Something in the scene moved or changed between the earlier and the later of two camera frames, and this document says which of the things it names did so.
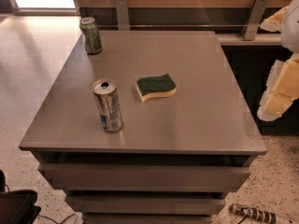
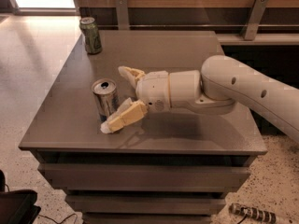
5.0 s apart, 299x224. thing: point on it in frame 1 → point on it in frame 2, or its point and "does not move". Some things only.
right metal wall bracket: x=254 y=17 does not move
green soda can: x=91 y=34 does not move
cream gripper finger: x=282 y=91 → x=129 y=112
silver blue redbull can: x=106 y=91 does not move
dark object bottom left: x=17 y=206 does not move
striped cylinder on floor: x=252 y=213 does not move
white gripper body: x=291 y=27 → x=153 y=90
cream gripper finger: x=275 y=21 → x=131 y=74
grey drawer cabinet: x=175 y=160 does not move
